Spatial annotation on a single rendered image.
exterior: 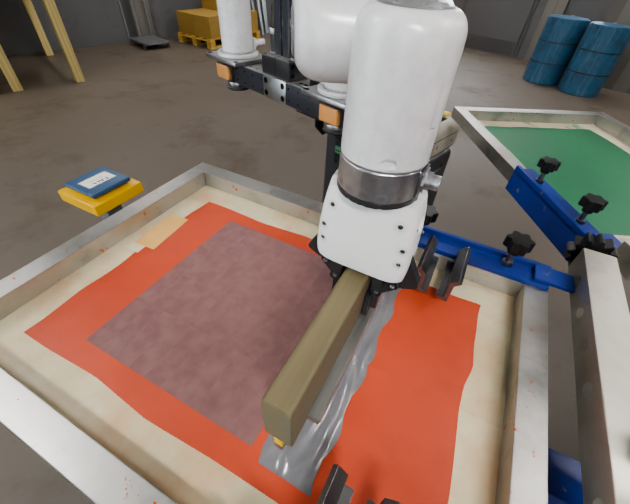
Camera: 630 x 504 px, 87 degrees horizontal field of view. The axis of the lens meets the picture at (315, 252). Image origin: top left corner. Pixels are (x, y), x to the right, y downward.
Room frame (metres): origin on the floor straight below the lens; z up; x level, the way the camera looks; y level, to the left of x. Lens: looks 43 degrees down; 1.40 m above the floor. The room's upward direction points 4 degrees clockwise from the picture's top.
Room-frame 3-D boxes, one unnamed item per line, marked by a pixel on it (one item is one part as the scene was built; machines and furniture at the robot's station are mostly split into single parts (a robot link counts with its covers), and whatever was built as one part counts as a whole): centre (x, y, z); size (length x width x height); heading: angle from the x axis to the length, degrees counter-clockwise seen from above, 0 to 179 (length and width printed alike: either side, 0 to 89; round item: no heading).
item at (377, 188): (0.27, -0.06, 1.26); 0.09 x 0.07 x 0.03; 65
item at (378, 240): (0.27, -0.05, 1.20); 0.10 x 0.08 x 0.11; 65
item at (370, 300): (0.26, -0.08, 1.11); 0.03 x 0.03 x 0.07; 65
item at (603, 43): (5.61, -3.53, 0.42); 1.10 x 0.67 x 0.84; 48
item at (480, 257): (0.47, -0.27, 0.98); 0.30 x 0.05 x 0.07; 65
